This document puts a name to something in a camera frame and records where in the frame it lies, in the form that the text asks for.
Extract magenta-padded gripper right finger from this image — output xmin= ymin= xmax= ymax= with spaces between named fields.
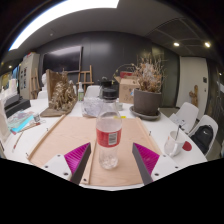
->
xmin=131 ymin=142 xmax=183 ymax=186

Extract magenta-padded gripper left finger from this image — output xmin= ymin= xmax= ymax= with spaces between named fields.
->
xmin=40 ymin=142 xmax=92 ymax=186

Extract clear red-labelled plastic bottle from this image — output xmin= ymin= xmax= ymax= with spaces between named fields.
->
xmin=95 ymin=88 xmax=123 ymax=170

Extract plywood drawing board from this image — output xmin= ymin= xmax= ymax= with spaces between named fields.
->
xmin=27 ymin=114 xmax=163 ymax=187

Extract white ceramic mug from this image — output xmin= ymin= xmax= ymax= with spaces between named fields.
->
xmin=163 ymin=130 xmax=186 ymax=158

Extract metal spoon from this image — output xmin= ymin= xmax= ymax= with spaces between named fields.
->
xmin=174 ymin=123 xmax=183 ymax=141

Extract grey plant saucer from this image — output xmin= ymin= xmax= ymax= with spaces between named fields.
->
xmin=129 ymin=105 xmax=162 ymax=121

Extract crumpled printed paper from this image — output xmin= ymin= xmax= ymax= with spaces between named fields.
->
xmin=81 ymin=96 xmax=105 ymax=118

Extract dried plant in grey pot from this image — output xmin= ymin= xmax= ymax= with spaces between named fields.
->
xmin=128 ymin=54 xmax=167 ymax=117

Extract black backpack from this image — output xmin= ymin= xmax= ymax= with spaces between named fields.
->
xmin=190 ymin=124 xmax=214 ymax=155

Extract pencil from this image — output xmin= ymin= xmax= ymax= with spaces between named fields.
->
xmin=12 ymin=131 xmax=24 ymax=151

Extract green spray bottle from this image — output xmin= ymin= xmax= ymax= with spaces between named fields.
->
xmin=77 ymin=81 xmax=85 ymax=102

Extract golden brown carved sculpture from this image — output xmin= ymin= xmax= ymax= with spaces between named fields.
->
xmin=39 ymin=69 xmax=78 ymax=118

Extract colourful packets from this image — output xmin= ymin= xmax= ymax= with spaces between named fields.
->
xmin=7 ymin=110 xmax=43 ymax=134

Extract wooden easel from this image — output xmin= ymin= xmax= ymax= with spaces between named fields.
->
xmin=76 ymin=64 xmax=95 ymax=93

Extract brown wooden figure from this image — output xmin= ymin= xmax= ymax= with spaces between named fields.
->
xmin=188 ymin=84 xmax=200 ymax=108

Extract black box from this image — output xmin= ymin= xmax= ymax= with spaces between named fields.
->
xmin=3 ymin=93 xmax=32 ymax=118

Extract white plaster head bust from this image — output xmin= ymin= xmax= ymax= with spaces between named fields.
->
xmin=40 ymin=73 xmax=49 ymax=93

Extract white cabinet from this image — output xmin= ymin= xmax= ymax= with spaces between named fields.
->
xmin=18 ymin=51 xmax=41 ymax=100

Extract long ceiling light strip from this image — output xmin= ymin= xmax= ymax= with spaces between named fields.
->
xmin=8 ymin=0 xmax=120 ymax=52

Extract black wall screen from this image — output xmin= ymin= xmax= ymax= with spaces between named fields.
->
xmin=42 ymin=45 xmax=83 ymax=74

